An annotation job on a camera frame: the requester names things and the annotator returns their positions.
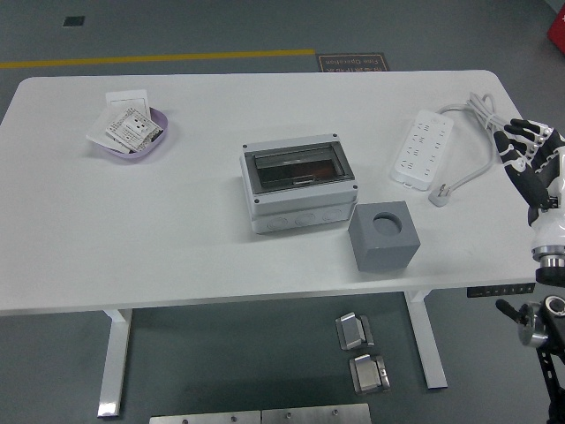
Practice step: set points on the purple plastic tray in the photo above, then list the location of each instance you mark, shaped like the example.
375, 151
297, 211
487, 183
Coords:
162, 126

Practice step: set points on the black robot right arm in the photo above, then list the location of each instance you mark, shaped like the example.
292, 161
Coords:
547, 318

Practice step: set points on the silver metal block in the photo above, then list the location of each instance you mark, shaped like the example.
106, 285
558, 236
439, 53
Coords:
368, 374
353, 331

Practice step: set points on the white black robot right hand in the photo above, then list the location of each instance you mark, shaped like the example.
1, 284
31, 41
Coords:
529, 181

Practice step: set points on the white table leg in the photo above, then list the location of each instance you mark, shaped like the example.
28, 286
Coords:
430, 353
115, 366

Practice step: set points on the black table control panel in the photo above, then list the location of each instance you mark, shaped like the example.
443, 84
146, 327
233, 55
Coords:
501, 291

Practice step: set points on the white socket panel with print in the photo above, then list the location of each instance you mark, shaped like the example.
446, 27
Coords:
132, 128

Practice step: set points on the grey cube with round hole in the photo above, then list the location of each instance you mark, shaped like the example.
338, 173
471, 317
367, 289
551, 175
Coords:
384, 256

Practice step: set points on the white power strip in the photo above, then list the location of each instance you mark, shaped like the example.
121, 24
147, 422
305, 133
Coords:
424, 150

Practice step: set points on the dark floor sign with text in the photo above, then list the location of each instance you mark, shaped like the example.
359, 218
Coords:
353, 62

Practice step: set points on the white switch plate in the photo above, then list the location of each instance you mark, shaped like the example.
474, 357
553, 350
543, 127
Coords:
128, 99

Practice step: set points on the white flat packet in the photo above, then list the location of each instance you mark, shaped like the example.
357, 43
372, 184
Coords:
99, 130

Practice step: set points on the red box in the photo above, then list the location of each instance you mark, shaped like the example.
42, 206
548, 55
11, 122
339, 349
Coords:
557, 35

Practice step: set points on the yellow floor tape line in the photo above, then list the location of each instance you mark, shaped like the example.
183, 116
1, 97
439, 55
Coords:
154, 58

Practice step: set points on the grey junction box with lid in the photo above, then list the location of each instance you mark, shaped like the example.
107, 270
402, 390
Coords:
304, 207

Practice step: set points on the black floor hatch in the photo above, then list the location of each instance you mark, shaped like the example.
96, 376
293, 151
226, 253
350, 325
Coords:
73, 20

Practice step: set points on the grey metal plate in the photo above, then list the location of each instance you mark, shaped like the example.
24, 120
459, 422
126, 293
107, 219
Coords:
203, 418
315, 415

